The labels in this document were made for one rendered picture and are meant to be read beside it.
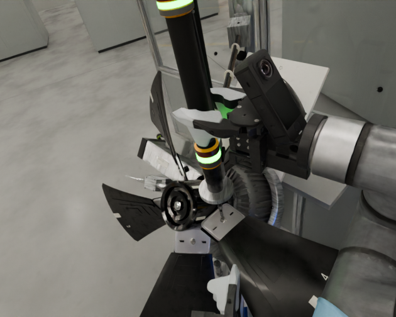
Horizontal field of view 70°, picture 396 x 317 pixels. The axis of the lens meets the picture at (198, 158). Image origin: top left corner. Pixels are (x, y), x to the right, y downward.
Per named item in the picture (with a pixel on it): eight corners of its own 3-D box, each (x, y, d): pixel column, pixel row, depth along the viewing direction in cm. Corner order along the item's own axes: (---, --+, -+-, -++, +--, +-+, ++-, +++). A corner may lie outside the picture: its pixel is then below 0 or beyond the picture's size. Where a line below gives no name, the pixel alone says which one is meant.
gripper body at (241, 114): (224, 163, 43) (303, 190, 36) (217, 116, 37) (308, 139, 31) (249, 134, 47) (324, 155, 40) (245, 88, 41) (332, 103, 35)
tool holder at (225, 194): (204, 171, 62) (195, 136, 55) (236, 171, 60) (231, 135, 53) (196, 204, 55) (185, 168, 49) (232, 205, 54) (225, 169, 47)
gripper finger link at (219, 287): (208, 258, 56) (202, 308, 49) (237, 258, 54) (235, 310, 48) (212, 264, 58) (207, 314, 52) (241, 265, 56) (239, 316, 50)
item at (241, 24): (232, 39, 102) (230, 14, 97) (252, 36, 100) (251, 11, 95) (229, 51, 95) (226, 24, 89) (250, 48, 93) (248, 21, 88)
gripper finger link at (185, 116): (172, 148, 45) (226, 155, 41) (162, 117, 41) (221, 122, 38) (180, 136, 47) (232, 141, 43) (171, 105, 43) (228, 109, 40)
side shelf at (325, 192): (281, 140, 134) (281, 135, 132) (359, 172, 112) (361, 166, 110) (250, 169, 124) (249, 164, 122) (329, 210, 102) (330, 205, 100)
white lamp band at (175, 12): (165, 7, 37) (164, 1, 36) (197, 2, 35) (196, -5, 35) (155, 18, 34) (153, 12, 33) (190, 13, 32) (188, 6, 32)
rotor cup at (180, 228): (192, 171, 79) (156, 171, 70) (235, 178, 70) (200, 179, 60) (188, 222, 80) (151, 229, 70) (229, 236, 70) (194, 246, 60)
